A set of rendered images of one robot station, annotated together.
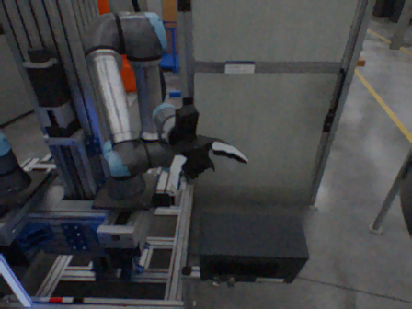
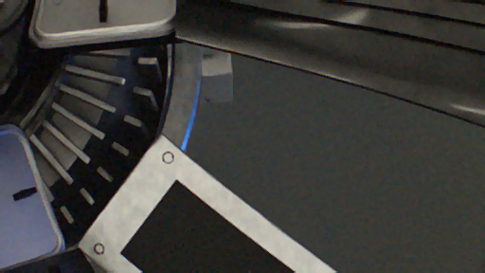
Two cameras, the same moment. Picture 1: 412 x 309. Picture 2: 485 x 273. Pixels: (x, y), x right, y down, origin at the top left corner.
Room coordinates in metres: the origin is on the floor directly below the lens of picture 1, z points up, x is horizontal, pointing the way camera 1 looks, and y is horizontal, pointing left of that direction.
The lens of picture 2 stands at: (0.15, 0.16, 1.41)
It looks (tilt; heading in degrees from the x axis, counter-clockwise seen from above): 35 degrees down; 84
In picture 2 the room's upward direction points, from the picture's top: 1 degrees counter-clockwise
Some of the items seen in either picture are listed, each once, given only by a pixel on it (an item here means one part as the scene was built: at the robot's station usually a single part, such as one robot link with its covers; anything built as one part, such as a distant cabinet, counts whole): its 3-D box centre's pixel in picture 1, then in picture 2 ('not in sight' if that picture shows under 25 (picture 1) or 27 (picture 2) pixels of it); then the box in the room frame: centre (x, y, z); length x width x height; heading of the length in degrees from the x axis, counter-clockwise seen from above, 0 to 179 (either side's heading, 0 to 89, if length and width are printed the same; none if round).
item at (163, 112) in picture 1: (169, 121); not in sight; (0.67, 0.10, 1.43); 0.11 x 0.08 x 0.09; 24
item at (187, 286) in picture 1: (188, 290); not in sight; (0.47, 0.06, 0.96); 0.03 x 0.03 x 0.20; 88
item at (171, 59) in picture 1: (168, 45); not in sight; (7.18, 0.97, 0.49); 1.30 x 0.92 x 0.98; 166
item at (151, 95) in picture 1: (149, 97); not in sight; (0.92, 0.21, 1.41); 0.15 x 0.12 x 0.55; 114
